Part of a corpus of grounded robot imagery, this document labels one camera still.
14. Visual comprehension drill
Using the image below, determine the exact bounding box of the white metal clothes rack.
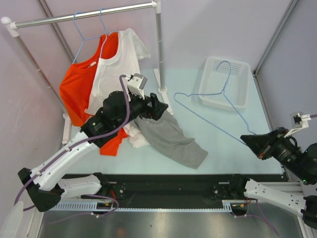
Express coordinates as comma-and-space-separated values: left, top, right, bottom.
0, 0, 174, 145

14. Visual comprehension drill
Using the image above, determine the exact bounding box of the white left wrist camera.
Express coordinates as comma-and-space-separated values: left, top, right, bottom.
127, 73, 148, 100

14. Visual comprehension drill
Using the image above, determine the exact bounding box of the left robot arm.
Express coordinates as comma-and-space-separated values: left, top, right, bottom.
18, 91, 168, 212

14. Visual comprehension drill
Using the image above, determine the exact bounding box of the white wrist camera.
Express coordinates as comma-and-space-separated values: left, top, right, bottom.
127, 73, 148, 100
284, 112, 311, 138

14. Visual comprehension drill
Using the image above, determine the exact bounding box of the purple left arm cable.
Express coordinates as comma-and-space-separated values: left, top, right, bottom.
13, 74, 131, 212

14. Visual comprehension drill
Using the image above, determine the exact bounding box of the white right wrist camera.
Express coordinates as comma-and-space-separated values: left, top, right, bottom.
284, 112, 311, 138

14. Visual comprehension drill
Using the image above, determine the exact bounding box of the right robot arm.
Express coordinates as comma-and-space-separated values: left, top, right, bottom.
228, 127, 317, 229

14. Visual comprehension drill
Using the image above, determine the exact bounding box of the blue wire hanger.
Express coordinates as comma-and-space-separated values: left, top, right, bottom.
173, 60, 256, 147

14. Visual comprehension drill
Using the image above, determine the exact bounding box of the grey slotted cable duct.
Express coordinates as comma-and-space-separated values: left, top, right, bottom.
49, 200, 250, 213

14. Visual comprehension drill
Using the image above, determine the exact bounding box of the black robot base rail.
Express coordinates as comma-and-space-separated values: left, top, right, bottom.
105, 175, 246, 209

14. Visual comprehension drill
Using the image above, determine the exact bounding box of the orange t shirt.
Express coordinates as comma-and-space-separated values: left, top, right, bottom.
58, 32, 129, 157

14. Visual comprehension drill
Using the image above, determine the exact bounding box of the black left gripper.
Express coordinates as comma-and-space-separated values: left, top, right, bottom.
114, 89, 167, 129

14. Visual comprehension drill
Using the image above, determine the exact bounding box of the white t shirt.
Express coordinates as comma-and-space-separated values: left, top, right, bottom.
81, 28, 150, 137

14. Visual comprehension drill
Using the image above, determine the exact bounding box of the grey t shirt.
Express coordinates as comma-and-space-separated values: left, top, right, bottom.
134, 111, 208, 169

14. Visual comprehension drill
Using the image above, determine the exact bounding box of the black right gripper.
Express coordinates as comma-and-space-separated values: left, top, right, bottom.
239, 125, 313, 182

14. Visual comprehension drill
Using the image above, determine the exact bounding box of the blue hanger under orange shirt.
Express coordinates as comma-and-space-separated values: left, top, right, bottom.
72, 11, 100, 64

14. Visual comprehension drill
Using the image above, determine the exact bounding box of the white plastic basket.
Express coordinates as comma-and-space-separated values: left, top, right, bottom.
198, 56, 251, 112

